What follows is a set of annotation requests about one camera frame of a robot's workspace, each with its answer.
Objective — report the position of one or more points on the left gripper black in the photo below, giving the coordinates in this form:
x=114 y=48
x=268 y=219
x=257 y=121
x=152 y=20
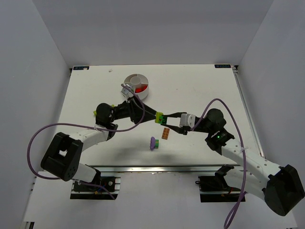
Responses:
x=133 y=111

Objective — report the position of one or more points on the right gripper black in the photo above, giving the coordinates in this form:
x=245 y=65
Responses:
x=198 y=128

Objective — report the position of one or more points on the green yellow lego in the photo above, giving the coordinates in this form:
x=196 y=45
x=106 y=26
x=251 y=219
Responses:
x=160 y=118

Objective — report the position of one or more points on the purple green lego piece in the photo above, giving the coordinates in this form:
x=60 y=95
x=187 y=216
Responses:
x=154 y=143

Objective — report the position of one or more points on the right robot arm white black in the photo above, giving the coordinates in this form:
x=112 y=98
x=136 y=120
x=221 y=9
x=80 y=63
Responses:
x=280 y=187

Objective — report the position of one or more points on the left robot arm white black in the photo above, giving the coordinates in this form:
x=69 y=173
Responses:
x=62 y=157

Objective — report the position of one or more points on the orange flat lego plate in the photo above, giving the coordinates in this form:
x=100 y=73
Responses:
x=165 y=133

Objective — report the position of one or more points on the white round divided container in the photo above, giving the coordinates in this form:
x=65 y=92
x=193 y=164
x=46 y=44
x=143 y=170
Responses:
x=138 y=81

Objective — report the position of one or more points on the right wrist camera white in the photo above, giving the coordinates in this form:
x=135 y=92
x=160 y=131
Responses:
x=187 y=120

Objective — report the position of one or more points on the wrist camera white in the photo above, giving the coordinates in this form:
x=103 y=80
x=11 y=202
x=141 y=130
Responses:
x=127 y=91
x=187 y=120

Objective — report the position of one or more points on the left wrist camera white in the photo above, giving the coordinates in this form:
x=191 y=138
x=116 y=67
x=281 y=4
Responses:
x=127 y=91

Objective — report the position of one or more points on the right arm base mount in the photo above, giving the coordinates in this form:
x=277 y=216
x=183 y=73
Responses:
x=214 y=189

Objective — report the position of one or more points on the aluminium table frame rail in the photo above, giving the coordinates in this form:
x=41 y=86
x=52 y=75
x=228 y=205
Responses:
x=252 y=140

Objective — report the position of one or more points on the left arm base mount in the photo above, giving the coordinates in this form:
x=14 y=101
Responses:
x=107 y=189

